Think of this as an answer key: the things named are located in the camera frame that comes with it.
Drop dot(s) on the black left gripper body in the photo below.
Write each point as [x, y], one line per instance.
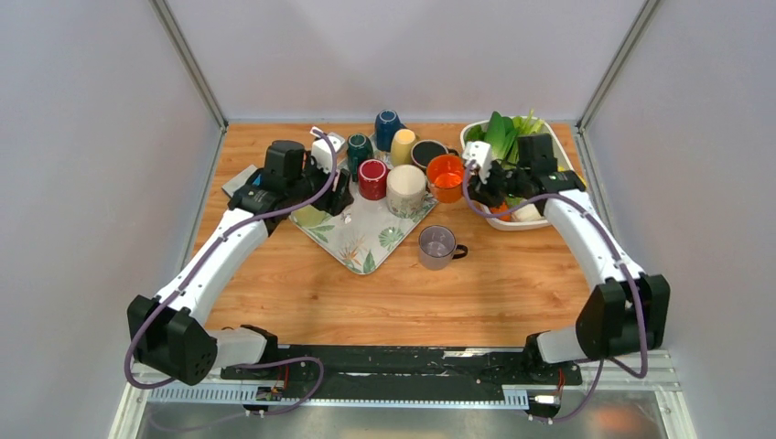
[310, 181]

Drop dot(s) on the orange mug black handle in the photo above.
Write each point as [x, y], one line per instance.
[445, 176]

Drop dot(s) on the dark green faceted mug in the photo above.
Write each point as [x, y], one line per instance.
[359, 149]

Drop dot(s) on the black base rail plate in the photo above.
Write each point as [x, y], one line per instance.
[395, 373]

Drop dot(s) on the green bok choy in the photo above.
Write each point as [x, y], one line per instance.
[502, 132]

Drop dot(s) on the black floral upright mug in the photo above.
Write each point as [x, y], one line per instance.
[423, 152]

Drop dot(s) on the pale yellow mug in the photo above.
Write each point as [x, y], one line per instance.
[401, 147]

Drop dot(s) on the white vegetable tub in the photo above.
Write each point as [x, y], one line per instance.
[526, 219]

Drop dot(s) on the large floral cream mug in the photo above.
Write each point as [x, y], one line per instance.
[405, 190]

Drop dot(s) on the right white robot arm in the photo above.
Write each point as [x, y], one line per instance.
[627, 307]

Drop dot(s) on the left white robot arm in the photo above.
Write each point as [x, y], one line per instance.
[167, 329]

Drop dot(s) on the lime green faceted mug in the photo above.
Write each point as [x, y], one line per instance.
[310, 217]

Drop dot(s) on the purple mug black handle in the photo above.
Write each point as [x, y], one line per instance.
[438, 247]

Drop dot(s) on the orange carrot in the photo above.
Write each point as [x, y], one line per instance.
[502, 211]

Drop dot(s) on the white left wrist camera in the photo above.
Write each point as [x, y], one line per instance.
[326, 149]

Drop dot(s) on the floral white serving tray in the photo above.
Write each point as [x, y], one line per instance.
[365, 234]

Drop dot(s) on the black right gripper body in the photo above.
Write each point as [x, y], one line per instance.
[499, 183]

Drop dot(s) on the dark blue faceted mug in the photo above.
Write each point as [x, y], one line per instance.
[387, 124]

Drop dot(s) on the red mug black handle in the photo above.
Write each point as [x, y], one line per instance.
[372, 179]

